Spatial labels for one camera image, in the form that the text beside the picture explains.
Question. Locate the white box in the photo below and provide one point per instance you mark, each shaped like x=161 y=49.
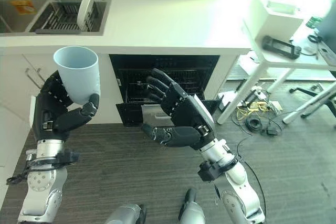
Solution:
x=275 y=22

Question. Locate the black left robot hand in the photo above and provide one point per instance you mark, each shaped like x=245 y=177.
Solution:
x=50 y=108

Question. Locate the steel sink basin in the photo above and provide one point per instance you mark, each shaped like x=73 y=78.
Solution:
x=39 y=15

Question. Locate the black handheld controller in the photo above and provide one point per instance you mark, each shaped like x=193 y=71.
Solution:
x=281 y=47

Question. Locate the black dish rack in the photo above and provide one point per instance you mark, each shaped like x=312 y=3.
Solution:
x=61 y=16

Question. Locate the silver right robot leg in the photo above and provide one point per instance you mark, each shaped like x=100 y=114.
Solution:
x=191 y=209

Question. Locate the green circuit board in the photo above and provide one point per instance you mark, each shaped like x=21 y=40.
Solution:
x=313 y=22

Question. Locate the white plate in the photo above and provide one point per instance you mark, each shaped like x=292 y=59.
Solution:
x=84 y=10

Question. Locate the black built-in dishwasher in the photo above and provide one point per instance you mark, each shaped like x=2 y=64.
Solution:
x=168 y=77

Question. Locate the orange sponge packet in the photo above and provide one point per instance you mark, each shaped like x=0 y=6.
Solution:
x=23 y=7

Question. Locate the white side table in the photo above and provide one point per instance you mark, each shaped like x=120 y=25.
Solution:
x=278 y=58

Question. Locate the silver robot leg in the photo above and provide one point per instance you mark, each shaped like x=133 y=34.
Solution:
x=126 y=214
x=191 y=209

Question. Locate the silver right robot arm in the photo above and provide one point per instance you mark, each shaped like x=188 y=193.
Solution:
x=231 y=182

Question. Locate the silver left robot leg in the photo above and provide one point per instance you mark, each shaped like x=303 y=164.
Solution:
x=126 y=214

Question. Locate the black power adapter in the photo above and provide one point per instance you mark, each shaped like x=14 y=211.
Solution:
x=271 y=130

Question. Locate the light blue plastic cup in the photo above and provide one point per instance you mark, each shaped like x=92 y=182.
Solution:
x=78 y=73

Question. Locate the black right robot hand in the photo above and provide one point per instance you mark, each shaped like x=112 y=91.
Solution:
x=181 y=108

